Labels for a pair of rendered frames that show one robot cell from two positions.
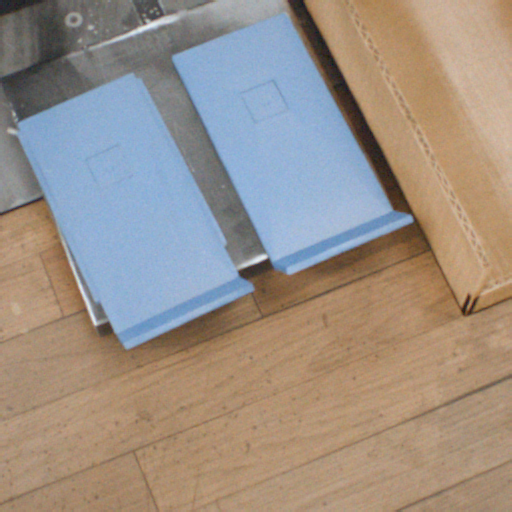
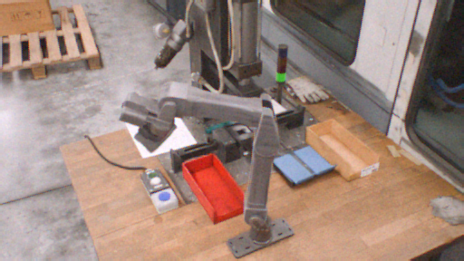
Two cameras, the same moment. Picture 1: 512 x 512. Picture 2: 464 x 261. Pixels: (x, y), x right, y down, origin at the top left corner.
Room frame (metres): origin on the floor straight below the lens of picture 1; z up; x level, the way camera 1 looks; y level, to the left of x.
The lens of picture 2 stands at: (-0.90, 0.38, 1.98)
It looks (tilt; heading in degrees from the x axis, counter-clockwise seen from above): 36 degrees down; 356
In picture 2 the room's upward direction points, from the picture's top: 1 degrees counter-clockwise
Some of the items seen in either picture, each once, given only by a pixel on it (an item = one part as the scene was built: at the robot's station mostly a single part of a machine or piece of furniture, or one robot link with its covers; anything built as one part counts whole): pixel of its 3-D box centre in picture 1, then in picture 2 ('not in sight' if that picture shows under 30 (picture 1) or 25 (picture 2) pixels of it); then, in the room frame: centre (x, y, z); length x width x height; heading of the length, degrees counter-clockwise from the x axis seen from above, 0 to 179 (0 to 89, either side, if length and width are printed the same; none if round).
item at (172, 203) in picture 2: not in sight; (165, 203); (0.18, 0.50, 0.90); 0.07 x 0.07 x 0.06; 22
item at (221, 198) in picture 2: not in sight; (214, 186); (0.22, 0.34, 0.93); 0.25 x 0.12 x 0.06; 22
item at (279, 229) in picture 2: not in sight; (261, 228); (0.01, 0.22, 0.94); 0.20 x 0.07 x 0.08; 112
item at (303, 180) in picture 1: (286, 134); (314, 158); (0.32, -0.02, 0.93); 0.15 x 0.07 x 0.03; 24
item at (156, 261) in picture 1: (129, 202); (294, 167); (0.28, 0.07, 0.93); 0.15 x 0.07 x 0.03; 26
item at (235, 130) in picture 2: not in sight; (243, 130); (0.45, 0.22, 0.98); 0.20 x 0.10 x 0.01; 112
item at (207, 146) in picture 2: not in sight; (198, 151); (0.38, 0.39, 0.95); 0.15 x 0.03 x 0.10; 112
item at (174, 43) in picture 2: not in sight; (176, 41); (0.66, 0.45, 1.25); 0.19 x 0.07 x 0.19; 112
